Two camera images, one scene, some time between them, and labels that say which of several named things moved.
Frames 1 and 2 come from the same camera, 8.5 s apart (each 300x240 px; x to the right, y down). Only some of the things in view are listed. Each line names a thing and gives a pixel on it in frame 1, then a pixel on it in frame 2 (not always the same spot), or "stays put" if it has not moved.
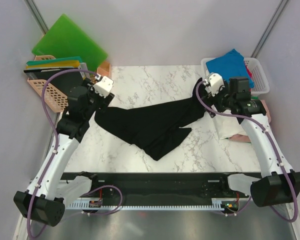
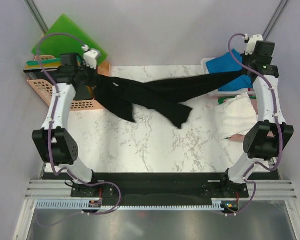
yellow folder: (75, 63) stays put
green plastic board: (65, 39) stays put
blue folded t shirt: (231, 65) stays put
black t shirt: (157, 128) -> (119, 96)
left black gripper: (104, 102) -> (97, 79)
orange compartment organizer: (104, 70) stays put
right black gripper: (210, 100) -> (246, 57)
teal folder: (73, 58) stays put
